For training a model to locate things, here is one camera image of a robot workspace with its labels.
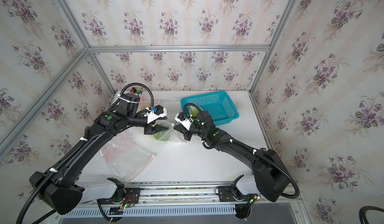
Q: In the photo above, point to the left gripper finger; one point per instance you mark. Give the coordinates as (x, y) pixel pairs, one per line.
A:
(159, 121)
(158, 129)

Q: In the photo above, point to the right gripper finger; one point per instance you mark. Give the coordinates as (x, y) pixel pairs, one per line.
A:
(181, 134)
(180, 128)

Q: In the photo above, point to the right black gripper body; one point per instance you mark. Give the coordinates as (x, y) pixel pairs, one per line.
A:
(195, 129)

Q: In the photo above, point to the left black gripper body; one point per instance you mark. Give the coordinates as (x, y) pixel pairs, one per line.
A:
(147, 129)

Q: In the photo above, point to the chinese cabbage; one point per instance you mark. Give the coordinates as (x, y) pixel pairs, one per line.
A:
(194, 111)
(163, 136)

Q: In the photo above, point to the zip-top bag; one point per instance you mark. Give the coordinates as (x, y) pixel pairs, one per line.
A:
(126, 159)
(175, 138)
(173, 107)

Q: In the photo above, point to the teal plastic basket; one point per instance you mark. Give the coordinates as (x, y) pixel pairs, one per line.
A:
(219, 105)

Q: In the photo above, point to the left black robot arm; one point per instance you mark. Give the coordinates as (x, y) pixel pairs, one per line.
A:
(120, 116)

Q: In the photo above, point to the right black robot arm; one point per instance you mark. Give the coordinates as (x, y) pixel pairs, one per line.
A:
(270, 178)

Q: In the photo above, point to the black chair edge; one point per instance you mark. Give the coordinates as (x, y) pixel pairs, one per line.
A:
(371, 215)

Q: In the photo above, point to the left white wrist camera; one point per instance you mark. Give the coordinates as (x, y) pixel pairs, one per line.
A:
(155, 113)

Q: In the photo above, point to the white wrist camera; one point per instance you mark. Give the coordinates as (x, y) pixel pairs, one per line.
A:
(155, 113)
(184, 120)

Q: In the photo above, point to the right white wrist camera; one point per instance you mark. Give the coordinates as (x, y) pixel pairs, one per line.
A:
(184, 120)

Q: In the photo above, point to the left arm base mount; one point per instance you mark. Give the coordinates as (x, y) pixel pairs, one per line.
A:
(125, 197)

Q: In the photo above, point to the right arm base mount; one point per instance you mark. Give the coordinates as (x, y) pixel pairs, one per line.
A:
(242, 189)

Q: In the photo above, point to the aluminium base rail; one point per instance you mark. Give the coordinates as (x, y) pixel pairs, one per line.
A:
(177, 194)

